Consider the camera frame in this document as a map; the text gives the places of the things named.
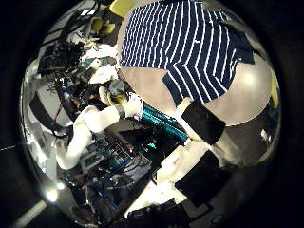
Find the teal metal bar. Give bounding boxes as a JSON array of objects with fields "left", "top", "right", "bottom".
[{"left": 141, "top": 103, "right": 189, "bottom": 143}]

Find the white cloth pile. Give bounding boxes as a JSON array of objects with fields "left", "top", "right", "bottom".
[{"left": 80, "top": 44, "right": 120, "bottom": 86}]

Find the yellow chair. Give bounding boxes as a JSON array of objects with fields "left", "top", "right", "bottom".
[
  {"left": 108, "top": 0, "right": 141, "bottom": 19},
  {"left": 269, "top": 67, "right": 281, "bottom": 110},
  {"left": 90, "top": 17, "right": 116, "bottom": 36}
]

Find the black cable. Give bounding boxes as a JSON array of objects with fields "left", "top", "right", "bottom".
[{"left": 50, "top": 94, "right": 76, "bottom": 140}]

